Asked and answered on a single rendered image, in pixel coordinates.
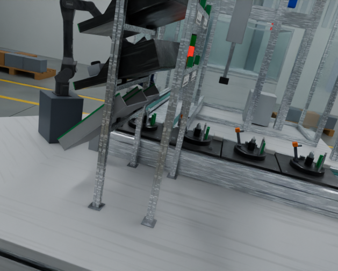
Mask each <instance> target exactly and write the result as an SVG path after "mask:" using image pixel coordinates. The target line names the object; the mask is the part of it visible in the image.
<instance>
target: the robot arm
mask: <svg viewBox="0 0 338 271"><path fill-rule="evenodd" d="M60 8H61V13H62V18H63V60H62V65H61V70H60V72H58V73H57V74H56V75H55V77H54V78H55V91H52V93H53V94H55V95H57V96H72V95H71V94H69V83H70V81H69V79H72V78H73V77H74V75H75V73H76V72H77V61H74V58H73V40H74V39H73V21H74V16H75V11H76V10H81V11H89V12H90V14H92V16H93V17H97V16H99V15H102V13H101V12H100V11H99V9H98V8H97V7H96V6H95V4H94V2H92V1H82V0H60ZM143 41H147V39H146V38H145V37H142V38H141V39H140V40H139V41H137V42H136V43H133V42H129V41H128V40H127V39H126V38H123V43H122V48H124V47H127V46H131V45H134V44H138V43H140V42H143ZM150 81H152V82H154V74H151V78H150Z"/></svg>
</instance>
